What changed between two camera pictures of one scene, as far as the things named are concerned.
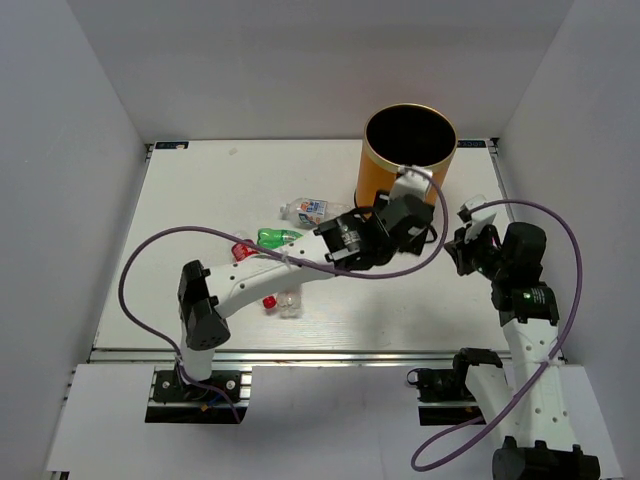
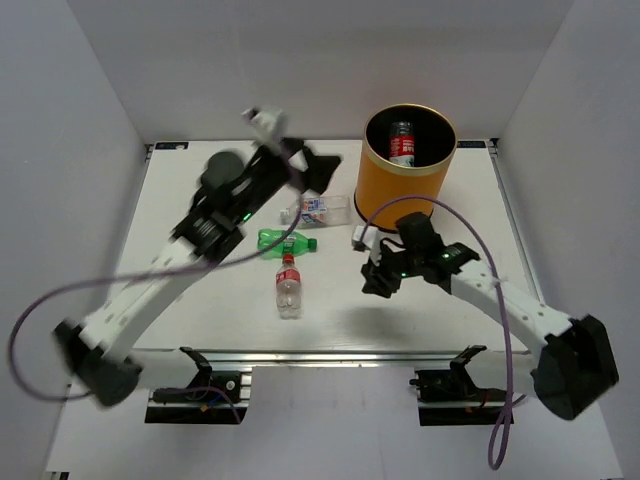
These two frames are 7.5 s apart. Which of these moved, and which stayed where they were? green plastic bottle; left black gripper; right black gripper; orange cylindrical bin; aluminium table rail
Moved: left black gripper; right black gripper
Stayed: green plastic bottle; aluminium table rail; orange cylindrical bin
